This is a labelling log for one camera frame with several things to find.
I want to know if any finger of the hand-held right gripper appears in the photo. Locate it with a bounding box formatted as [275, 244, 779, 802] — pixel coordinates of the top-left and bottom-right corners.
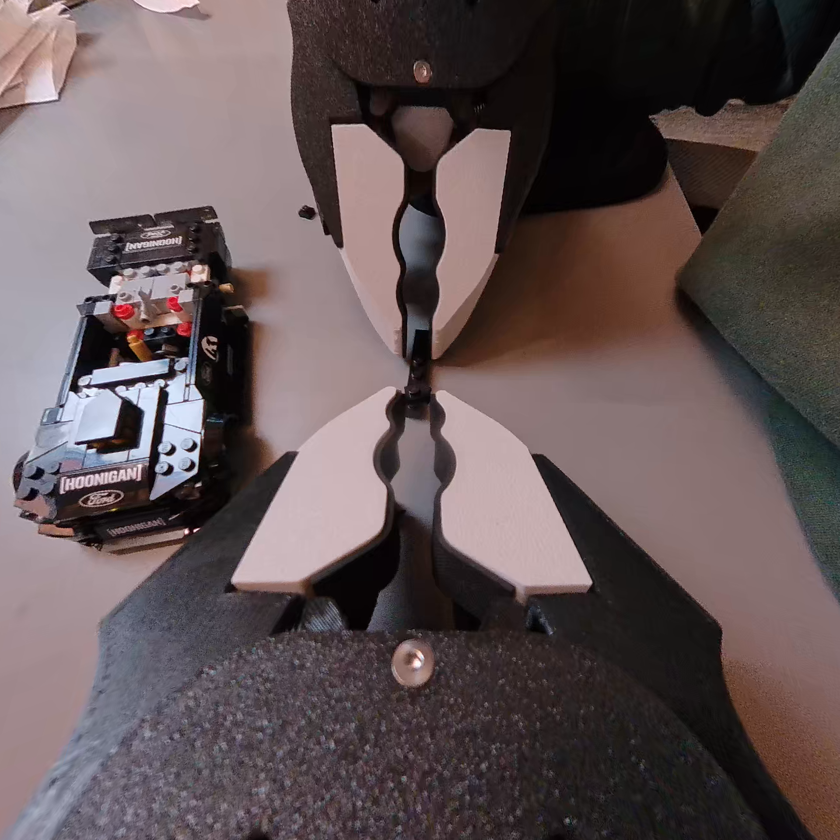
[427, 128, 513, 362]
[331, 122, 416, 358]

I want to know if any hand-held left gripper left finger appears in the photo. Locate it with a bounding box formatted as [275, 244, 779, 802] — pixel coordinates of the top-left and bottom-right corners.
[231, 388, 401, 598]

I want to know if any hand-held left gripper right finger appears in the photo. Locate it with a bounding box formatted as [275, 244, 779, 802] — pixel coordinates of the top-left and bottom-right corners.
[434, 390, 594, 605]

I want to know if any black long lego plate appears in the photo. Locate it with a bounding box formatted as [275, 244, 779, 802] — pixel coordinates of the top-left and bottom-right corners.
[405, 322, 431, 408]

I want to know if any black lego car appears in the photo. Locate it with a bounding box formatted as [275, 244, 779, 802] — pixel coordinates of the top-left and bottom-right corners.
[14, 204, 253, 552]

